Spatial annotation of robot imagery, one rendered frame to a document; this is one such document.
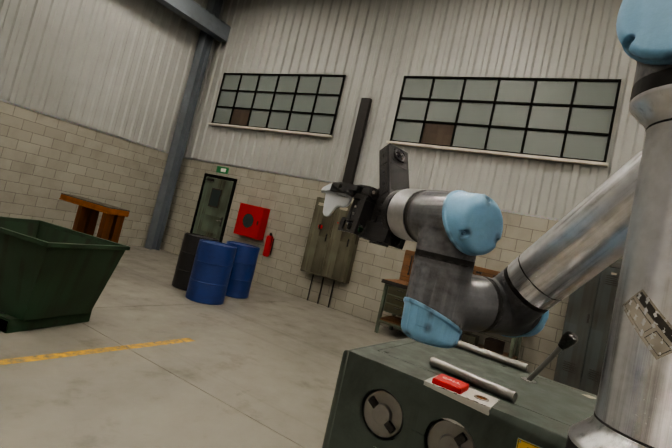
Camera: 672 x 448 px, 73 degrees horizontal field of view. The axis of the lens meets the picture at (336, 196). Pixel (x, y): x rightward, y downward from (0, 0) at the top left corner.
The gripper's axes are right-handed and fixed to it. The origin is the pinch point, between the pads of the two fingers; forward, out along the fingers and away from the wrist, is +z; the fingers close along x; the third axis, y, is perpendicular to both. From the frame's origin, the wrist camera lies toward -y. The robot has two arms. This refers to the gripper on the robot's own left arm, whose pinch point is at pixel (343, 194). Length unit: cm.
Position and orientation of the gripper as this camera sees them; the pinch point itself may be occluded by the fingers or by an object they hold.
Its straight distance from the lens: 84.4
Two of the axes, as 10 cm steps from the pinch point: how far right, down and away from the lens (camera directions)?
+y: -3.4, 9.3, -1.4
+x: 8.1, 3.6, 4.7
